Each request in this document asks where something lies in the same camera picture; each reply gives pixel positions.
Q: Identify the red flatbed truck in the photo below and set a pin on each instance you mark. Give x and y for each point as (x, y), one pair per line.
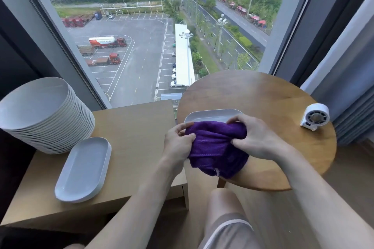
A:
(103, 59)

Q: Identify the rectangular wooden desk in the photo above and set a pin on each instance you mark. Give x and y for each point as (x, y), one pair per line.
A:
(137, 146)

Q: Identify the grey window frame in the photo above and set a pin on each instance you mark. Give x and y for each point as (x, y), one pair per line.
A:
(58, 24)

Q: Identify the person's left forearm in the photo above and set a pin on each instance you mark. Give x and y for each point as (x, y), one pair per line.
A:
(140, 199)

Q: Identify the small white fan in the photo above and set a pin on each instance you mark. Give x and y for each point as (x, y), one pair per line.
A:
(315, 117)

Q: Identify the grey curtain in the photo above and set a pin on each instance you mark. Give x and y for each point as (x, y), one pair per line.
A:
(350, 82)

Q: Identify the red and white tanker truck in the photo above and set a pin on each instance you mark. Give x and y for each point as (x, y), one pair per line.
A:
(106, 42)

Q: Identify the round wooden table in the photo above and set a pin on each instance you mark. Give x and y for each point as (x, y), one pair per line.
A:
(263, 97)

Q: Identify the person's right thumb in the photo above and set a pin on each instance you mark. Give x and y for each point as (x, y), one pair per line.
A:
(239, 139)

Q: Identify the person's right hand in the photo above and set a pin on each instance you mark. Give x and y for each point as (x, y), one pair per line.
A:
(260, 138)

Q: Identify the person's left hand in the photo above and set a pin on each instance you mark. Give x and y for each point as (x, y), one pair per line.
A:
(175, 146)

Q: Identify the person's right leg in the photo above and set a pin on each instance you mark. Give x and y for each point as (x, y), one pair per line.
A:
(223, 202)

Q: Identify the long white carport roof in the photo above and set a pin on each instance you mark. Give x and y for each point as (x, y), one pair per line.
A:
(184, 53)

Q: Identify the grey shorts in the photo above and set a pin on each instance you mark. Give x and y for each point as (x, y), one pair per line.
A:
(228, 235)

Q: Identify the purple microfibre cloth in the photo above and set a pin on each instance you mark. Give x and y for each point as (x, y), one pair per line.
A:
(216, 149)

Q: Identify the person's left thumb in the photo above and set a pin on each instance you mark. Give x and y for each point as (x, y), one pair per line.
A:
(188, 138)

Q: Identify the white oval plate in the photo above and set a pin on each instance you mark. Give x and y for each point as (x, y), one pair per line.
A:
(83, 170)
(210, 115)

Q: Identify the person's right forearm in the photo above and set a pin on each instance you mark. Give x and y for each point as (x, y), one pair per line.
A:
(315, 193)

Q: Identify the stack of white round plates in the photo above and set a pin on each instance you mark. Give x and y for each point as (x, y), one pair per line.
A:
(38, 108)

